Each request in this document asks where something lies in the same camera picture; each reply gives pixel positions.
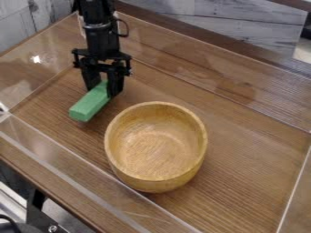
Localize green rectangular block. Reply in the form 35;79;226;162
70;81;111;122

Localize black cable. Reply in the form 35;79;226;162
0;214;22;233

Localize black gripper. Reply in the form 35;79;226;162
71;24;134;98

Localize clear acrylic tray walls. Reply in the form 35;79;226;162
0;3;311;233

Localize brown wooden bowl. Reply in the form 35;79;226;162
105;101;209;193

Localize black table leg bracket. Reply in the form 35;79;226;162
26;189;70;233

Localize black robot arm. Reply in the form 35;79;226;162
73;0;131;97

